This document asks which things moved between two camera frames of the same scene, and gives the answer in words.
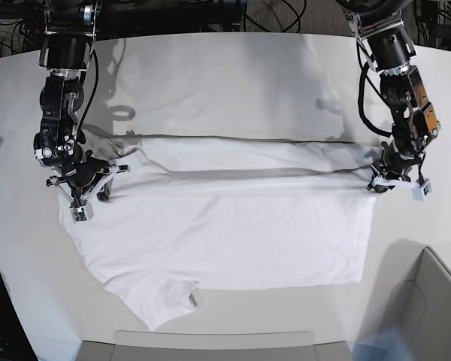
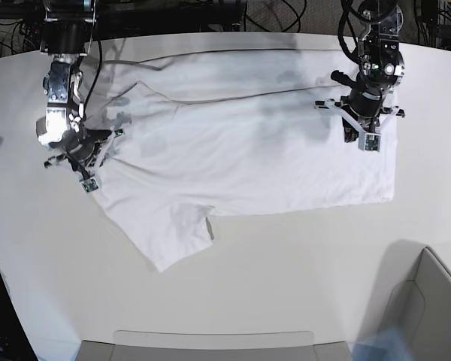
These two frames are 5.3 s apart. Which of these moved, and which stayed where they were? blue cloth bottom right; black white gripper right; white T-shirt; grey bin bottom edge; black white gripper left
Moved: black white gripper left; white T-shirt; black white gripper right
Stayed: grey bin bottom edge; blue cloth bottom right
